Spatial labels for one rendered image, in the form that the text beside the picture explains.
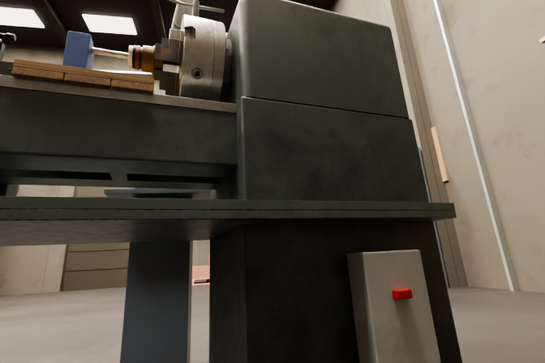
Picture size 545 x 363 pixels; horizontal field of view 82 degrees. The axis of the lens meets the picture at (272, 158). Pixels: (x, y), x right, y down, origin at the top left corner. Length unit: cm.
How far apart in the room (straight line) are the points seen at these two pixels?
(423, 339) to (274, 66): 80
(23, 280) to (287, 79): 931
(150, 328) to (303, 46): 122
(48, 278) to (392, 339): 917
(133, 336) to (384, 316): 102
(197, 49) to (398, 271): 82
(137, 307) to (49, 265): 821
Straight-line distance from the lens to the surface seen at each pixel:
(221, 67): 101
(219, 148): 86
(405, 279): 89
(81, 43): 114
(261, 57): 97
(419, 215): 94
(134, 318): 152
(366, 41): 122
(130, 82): 90
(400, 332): 88
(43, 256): 974
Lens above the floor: 43
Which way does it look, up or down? 18 degrees up
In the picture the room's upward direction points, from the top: 3 degrees counter-clockwise
